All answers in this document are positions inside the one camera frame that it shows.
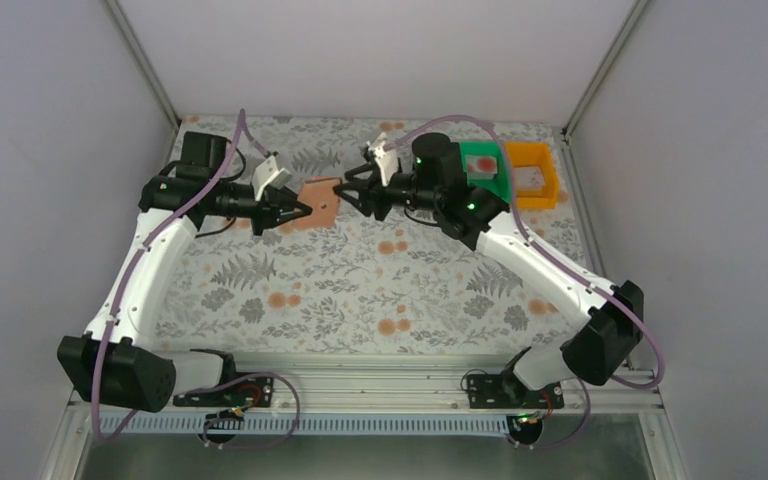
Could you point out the white red card in green bin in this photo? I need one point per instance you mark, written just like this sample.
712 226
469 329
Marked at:
481 167

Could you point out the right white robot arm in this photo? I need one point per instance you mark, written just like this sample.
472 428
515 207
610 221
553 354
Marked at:
606 317

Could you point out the orange plastic bin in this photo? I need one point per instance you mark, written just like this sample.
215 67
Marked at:
535 154

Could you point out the orange leather card holder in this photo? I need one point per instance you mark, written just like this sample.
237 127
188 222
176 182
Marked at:
318 194

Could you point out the floral table mat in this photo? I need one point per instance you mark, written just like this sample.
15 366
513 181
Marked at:
351 285

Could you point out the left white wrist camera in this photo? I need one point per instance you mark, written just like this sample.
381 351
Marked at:
270 173

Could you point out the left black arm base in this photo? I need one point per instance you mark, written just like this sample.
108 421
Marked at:
228 390

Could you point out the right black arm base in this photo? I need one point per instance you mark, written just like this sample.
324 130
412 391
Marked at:
503 390

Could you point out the white card in orange bin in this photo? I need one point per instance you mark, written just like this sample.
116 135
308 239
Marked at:
529 178

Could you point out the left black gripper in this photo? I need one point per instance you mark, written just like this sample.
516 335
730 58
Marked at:
262 207

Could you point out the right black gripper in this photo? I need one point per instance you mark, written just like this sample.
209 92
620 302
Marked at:
376 196

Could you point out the aluminium mounting rail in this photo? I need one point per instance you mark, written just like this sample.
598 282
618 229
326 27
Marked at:
418 384

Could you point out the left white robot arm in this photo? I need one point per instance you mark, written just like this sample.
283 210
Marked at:
114 361

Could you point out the green plastic bin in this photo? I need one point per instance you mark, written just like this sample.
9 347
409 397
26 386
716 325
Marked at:
500 184

